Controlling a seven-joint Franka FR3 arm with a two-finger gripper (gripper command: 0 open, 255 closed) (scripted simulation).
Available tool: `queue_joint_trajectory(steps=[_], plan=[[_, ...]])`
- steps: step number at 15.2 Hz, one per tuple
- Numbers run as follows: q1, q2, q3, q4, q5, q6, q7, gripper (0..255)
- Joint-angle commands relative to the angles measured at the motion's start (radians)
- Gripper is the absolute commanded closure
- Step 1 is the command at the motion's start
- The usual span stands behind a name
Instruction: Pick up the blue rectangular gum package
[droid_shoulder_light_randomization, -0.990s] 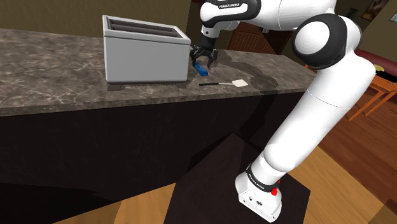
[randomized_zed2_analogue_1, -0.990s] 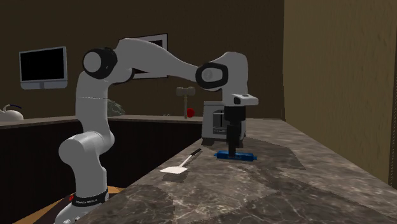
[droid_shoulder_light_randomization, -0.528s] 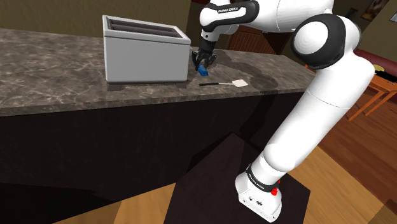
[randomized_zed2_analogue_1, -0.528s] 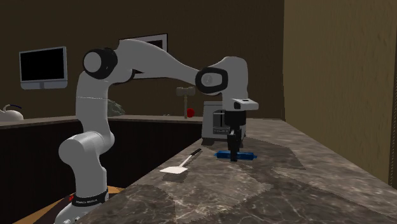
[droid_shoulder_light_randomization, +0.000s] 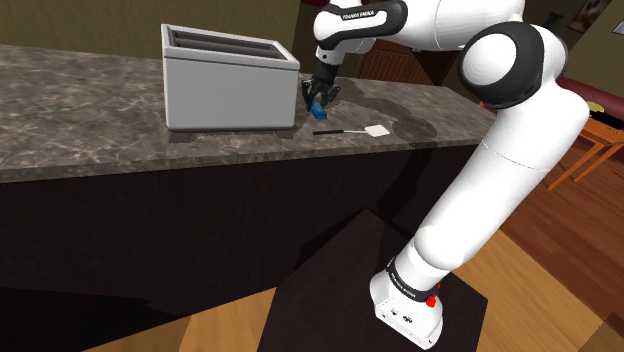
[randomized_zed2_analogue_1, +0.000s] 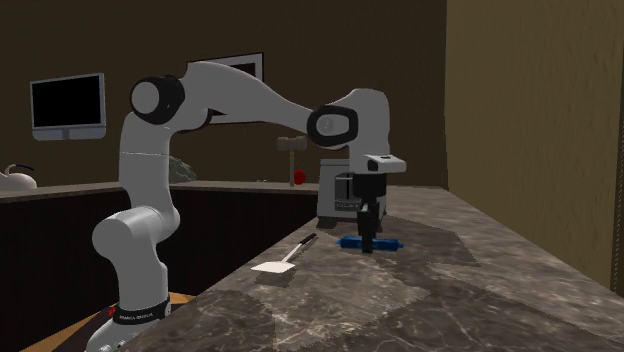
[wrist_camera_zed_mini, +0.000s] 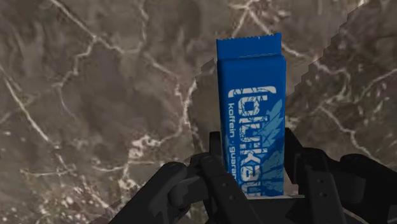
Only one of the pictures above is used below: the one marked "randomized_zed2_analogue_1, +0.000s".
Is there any silver toaster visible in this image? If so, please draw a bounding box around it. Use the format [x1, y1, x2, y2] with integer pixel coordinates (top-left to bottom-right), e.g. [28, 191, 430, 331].
[315, 158, 389, 231]

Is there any grey meat mallet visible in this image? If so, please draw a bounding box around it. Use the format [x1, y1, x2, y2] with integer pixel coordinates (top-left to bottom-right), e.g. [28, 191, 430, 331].
[276, 135, 309, 188]

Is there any grey-green lumpy object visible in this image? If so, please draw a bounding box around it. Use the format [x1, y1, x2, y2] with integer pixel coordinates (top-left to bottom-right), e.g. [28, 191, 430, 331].
[168, 155, 198, 185]

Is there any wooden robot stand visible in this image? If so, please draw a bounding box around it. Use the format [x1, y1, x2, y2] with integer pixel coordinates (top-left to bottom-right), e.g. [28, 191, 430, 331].
[19, 291, 197, 352]

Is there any white teapot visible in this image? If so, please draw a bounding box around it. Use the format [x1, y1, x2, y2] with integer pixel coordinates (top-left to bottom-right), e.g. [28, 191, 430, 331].
[0, 163, 39, 192]

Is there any white spatula with black handle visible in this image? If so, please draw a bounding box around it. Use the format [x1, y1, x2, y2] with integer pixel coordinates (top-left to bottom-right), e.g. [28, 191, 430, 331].
[249, 232, 319, 274]

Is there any framed wall picture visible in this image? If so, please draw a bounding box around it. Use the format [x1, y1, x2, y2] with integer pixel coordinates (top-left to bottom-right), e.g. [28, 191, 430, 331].
[186, 51, 265, 126]

